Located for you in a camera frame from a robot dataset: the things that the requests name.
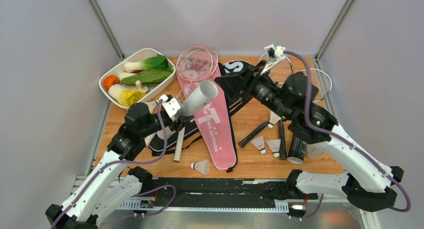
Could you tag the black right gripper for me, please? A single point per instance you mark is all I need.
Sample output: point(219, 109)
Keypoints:
point(231, 85)

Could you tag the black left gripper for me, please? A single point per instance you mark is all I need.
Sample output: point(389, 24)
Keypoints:
point(182, 119)

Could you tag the white shuttlecock tube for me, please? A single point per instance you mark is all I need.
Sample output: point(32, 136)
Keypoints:
point(204, 93)

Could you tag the white shuttlecock front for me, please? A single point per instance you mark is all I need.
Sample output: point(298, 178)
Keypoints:
point(202, 167)

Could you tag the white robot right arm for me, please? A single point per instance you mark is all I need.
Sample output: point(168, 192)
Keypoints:
point(366, 183)

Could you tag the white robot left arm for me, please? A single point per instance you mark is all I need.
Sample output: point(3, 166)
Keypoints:
point(118, 177)

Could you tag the pink badminton racket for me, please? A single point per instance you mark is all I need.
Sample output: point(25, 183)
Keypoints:
point(215, 57)
point(194, 66)

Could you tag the black racket cover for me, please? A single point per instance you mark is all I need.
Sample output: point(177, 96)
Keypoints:
point(156, 145)

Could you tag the pink racket cover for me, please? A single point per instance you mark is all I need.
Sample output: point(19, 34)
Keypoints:
point(213, 123)

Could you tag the beige mushroom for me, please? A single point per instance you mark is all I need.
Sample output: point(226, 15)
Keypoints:
point(141, 87)

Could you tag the green leafy vegetable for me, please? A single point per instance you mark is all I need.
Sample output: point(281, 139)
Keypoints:
point(151, 77)

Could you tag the white racket left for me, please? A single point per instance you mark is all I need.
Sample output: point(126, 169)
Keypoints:
point(278, 74)

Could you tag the white racket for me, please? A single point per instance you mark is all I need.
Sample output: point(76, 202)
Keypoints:
point(324, 84)
point(278, 74)

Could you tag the yellow napa cabbage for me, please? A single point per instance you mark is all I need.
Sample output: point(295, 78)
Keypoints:
point(124, 96)

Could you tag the white rectangular tray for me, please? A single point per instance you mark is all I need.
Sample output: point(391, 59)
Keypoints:
point(153, 91)

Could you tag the green bok choy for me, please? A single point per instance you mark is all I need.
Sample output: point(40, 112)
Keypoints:
point(155, 62)

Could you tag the white racket right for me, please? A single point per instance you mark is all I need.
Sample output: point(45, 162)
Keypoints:
point(324, 84)

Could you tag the black shuttlecock tube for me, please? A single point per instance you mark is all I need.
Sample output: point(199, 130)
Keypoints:
point(297, 150)

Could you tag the white tube cap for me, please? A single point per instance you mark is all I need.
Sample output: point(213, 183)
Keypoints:
point(313, 152)

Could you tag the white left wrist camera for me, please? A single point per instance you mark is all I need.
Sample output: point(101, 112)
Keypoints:
point(172, 106)

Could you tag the white shuttlecock on handle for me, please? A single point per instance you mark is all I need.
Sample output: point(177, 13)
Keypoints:
point(273, 119)

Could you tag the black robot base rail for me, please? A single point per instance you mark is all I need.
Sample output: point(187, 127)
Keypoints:
point(238, 193)

